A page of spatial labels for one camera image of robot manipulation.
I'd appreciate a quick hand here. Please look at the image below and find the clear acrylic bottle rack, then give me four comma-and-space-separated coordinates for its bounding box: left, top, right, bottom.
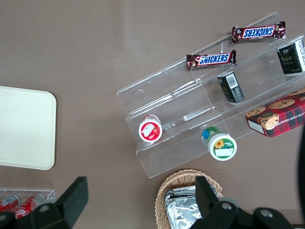
0, 189, 56, 212

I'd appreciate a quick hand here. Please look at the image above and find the clear acrylic stepped display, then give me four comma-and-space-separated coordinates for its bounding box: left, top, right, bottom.
116, 11, 305, 179

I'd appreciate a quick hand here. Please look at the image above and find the green lid sunflower cup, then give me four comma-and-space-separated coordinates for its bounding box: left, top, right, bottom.
201, 126, 238, 161

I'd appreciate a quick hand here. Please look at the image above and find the red lid yogurt cup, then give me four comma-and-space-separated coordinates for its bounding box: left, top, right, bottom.
138, 114, 163, 143

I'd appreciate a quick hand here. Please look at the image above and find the cream plastic serving tray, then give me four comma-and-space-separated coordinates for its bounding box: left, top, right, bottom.
0, 85, 57, 171

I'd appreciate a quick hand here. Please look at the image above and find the red tartan cookie box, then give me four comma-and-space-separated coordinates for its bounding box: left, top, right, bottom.
245, 87, 305, 139

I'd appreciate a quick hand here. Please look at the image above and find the black drink carton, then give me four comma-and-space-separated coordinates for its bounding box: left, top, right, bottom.
217, 71, 245, 104
276, 39, 305, 75

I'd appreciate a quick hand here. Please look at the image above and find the silver foil pack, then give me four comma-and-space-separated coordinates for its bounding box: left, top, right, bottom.
163, 185, 199, 204
166, 198, 203, 229

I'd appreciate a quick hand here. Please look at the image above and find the red cola bottle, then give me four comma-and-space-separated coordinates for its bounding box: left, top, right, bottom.
14, 193, 46, 219
0, 194, 20, 213

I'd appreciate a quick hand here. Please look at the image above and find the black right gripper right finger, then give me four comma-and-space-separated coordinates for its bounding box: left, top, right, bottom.
188, 176, 294, 229

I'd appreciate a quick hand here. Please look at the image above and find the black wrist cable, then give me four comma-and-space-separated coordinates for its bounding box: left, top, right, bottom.
295, 119, 305, 226

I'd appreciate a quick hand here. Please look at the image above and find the Snickers chocolate bar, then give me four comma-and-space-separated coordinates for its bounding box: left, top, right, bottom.
232, 21, 286, 44
186, 50, 237, 70

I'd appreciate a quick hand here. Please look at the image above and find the light wicker basket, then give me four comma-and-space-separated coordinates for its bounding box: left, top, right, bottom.
154, 169, 224, 229

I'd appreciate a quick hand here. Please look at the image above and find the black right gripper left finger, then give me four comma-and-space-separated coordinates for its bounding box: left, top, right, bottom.
0, 176, 89, 229

